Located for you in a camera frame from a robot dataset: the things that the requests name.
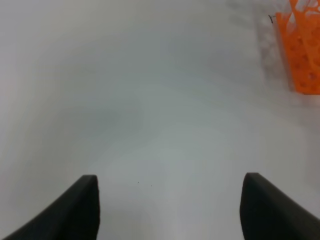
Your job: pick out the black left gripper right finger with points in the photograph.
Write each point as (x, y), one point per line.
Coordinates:
(266, 213)

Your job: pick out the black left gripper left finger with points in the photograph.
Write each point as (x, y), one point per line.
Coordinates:
(75, 215)

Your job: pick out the orange test tube rack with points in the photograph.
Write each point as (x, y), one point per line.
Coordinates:
(298, 23)

